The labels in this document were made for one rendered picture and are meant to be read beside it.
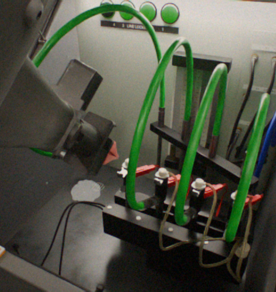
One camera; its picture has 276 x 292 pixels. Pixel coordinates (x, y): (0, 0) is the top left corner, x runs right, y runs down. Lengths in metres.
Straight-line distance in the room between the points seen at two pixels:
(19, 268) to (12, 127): 0.55
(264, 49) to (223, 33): 0.10
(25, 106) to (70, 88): 0.25
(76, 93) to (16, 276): 0.42
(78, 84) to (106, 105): 0.55
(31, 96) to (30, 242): 0.74
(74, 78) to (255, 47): 0.47
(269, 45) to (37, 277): 0.72
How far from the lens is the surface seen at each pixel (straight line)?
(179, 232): 0.67
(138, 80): 0.87
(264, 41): 0.75
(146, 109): 0.42
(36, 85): 0.17
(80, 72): 0.42
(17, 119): 0.16
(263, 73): 0.77
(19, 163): 0.83
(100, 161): 0.50
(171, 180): 0.64
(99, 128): 0.50
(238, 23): 0.75
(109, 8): 0.58
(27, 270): 0.68
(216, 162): 0.68
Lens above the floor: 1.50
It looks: 33 degrees down
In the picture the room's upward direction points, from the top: straight up
